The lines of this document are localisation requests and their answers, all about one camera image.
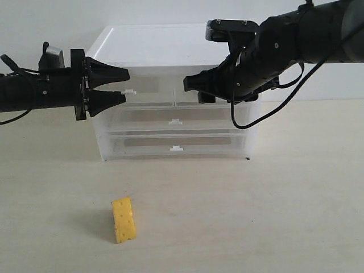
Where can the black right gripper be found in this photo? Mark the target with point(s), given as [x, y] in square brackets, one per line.
[252, 67]

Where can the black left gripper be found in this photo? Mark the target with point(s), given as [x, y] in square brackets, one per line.
[65, 87]

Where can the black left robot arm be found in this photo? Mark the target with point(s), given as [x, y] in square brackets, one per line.
[20, 89]

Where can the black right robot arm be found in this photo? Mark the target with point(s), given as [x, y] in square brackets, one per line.
[312, 33]

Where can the white plastic drawer cabinet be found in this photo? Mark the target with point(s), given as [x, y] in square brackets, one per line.
[165, 50]

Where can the yellow cheese wedge sponge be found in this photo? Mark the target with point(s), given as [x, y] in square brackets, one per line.
[123, 216]

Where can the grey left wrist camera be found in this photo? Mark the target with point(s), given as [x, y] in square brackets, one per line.
[51, 58]

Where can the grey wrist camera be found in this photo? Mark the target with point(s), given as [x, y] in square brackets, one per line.
[51, 58]
[236, 33]

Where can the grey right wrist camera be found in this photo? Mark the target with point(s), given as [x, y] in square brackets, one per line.
[236, 33]

